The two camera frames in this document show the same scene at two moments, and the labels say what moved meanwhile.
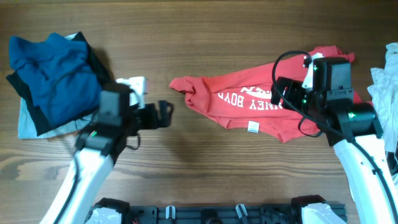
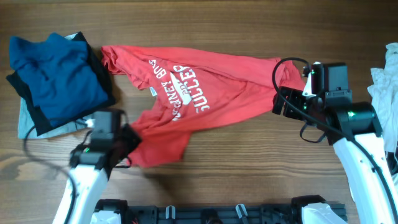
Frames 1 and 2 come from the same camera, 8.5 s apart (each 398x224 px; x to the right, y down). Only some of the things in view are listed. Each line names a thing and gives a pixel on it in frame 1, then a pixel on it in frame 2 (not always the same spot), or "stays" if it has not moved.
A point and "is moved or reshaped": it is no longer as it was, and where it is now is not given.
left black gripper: [152, 122] -> [135, 139]
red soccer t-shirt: [244, 97] is moved or reshaped
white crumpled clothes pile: [384, 93] stays
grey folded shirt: [26, 127] stays
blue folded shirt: [58, 75] stays
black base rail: [237, 214] stays
